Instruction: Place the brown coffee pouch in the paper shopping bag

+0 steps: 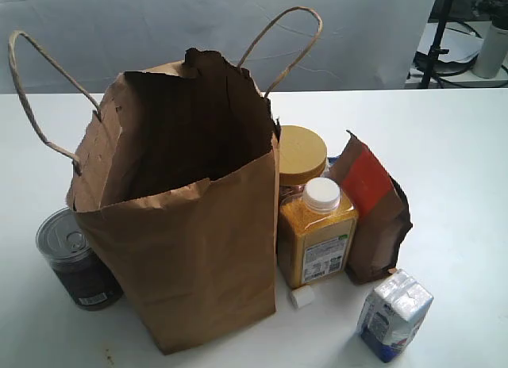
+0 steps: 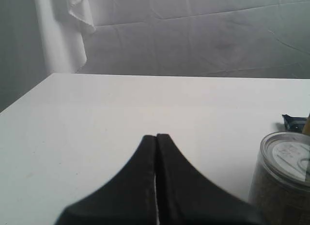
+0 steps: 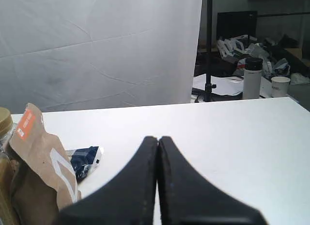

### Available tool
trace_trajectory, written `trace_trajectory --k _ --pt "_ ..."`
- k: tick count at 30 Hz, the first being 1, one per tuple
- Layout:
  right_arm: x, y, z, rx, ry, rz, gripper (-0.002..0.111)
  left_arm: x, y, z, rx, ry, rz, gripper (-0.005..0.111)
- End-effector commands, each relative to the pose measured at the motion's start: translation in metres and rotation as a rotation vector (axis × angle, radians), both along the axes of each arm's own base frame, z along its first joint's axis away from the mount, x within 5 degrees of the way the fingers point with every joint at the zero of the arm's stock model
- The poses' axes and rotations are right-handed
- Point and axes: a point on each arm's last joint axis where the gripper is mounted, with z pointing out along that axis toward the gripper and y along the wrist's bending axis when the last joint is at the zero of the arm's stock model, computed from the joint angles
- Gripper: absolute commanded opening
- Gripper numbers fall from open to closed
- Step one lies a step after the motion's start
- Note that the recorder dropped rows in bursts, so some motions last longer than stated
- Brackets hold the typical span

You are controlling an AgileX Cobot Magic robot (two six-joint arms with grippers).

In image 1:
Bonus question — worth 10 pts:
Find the blue white wrapper packet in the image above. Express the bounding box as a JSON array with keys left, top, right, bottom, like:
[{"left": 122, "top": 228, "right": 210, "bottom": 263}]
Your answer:
[{"left": 326, "top": 156, "right": 338, "bottom": 172}]

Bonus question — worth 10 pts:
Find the small white cylinder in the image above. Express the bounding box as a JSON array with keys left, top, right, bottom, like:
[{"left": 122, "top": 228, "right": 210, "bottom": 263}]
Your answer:
[{"left": 289, "top": 285, "right": 315, "bottom": 309}]

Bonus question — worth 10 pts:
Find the grey backdrop cloth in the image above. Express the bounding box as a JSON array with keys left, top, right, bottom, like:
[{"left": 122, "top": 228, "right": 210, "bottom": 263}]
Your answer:
[{"left": 1, "top": 0, "right": 435, "bottom": 93}]

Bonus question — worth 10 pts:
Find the jar with yellow lid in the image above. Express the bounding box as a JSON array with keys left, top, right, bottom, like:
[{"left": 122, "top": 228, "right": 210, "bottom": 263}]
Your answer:
[{"left": 279, "top": 125, "right": 327, "bottom": 202}]

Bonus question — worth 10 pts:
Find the white blue carton pack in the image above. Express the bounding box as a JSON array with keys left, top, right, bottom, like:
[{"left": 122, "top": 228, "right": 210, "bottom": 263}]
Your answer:
[{"left": 356, "top": 269, "right": 433, "bottom": 363}]

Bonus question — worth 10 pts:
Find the white tumbler bottle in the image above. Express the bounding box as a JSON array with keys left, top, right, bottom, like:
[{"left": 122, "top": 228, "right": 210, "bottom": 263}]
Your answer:
[{"left": 472, "top": 17, "right": 507, "bottom": 79}]

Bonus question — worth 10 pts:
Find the black tripod stand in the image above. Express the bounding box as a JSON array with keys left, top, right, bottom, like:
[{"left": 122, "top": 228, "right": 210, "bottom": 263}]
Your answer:
[{"left": 418, "top": 0, "right": 454, "bottom": 89}]

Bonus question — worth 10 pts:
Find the brown pouch with orange label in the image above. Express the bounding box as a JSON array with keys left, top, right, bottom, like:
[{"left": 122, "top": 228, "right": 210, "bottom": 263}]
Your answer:
[{"left": 330, "top": 133, "right": 413, "bottom": 285}]

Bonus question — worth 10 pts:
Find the dark tin can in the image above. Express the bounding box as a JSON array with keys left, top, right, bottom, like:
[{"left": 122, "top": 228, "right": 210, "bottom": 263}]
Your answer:
[{"left": 36, "top": 208, "right": 123, "bottom": 311}]

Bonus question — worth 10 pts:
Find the brown paper shopping bag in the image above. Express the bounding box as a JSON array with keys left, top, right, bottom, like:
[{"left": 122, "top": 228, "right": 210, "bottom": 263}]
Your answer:
[{"left": 7, "top": 6, "right": 324, "bottom": 355}]

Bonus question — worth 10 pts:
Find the yellow grain plastic bottle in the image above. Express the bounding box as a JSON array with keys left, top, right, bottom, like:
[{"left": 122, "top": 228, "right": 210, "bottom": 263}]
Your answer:
[{"left": 277, "top": 177, "right": 359, "bottom": 289}]

